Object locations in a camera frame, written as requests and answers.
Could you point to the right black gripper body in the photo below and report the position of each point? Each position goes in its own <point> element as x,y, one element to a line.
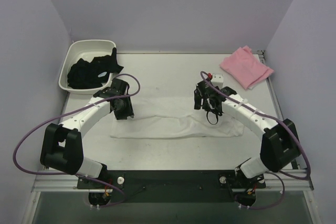
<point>203,100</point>

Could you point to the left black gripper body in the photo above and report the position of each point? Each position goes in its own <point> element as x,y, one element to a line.
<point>126,109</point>

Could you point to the white t shirt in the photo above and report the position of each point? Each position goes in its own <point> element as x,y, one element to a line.
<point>165,118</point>

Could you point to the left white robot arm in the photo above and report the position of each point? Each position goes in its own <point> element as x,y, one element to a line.
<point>62,145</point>

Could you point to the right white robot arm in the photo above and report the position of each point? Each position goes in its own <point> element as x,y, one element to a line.
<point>278,147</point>

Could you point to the pink folded t shirt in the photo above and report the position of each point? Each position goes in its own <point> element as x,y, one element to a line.
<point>245,68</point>

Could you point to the black t shirt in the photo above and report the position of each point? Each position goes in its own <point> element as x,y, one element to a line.
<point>90,75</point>

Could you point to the white plastic bin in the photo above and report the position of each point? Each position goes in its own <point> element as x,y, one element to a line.
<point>86,50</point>

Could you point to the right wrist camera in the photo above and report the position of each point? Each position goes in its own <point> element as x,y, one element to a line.
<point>215,79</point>

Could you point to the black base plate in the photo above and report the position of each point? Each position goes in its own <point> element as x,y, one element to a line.
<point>170,186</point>

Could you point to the aluminium front rail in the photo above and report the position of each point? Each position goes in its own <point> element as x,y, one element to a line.
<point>68,183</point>

